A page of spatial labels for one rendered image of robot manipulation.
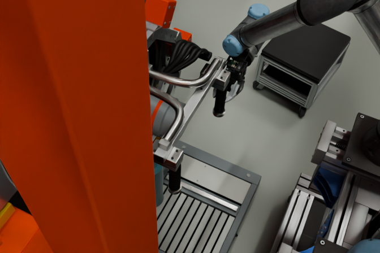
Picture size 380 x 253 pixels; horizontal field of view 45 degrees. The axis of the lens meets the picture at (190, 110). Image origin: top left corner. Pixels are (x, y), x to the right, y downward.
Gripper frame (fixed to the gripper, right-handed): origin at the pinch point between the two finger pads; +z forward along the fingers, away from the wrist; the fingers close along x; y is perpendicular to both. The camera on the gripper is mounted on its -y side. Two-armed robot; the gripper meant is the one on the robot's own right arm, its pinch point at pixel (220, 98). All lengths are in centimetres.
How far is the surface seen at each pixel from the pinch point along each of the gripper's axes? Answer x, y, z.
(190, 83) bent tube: -5.7, 18.1, 13.1
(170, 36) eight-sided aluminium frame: -20.7, 17.6, -2.3
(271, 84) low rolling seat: 3, -70, -76
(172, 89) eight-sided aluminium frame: -20.6, -10.1, -3.2
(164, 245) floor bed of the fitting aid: -7, -77, 29
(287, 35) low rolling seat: 2, -49, -95
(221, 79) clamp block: 0.1, 12.1, 2.3
